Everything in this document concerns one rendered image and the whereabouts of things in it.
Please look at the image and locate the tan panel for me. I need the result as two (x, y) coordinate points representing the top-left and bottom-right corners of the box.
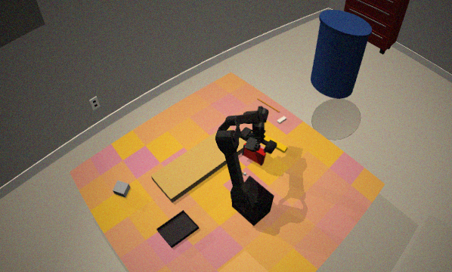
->
(151, 132), (227, 202)

